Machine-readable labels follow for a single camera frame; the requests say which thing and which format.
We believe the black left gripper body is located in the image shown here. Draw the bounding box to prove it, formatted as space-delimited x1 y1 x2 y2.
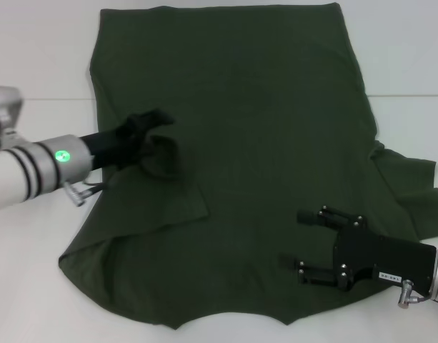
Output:
79 119 149 169

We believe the dark green t-shirt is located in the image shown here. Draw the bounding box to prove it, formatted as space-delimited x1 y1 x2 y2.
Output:
57 2 438 332

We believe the right arm cable with plug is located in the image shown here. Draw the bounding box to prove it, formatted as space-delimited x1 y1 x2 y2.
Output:
397 279 434 309

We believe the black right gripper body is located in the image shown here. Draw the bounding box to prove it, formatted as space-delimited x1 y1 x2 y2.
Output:
332 215 438 293

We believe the left arm cable with plug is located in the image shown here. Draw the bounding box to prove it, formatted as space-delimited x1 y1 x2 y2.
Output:
62 179 109 207

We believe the arm cable with plug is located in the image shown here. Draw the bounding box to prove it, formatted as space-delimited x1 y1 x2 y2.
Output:
397 279 434 309
62 179 109 207

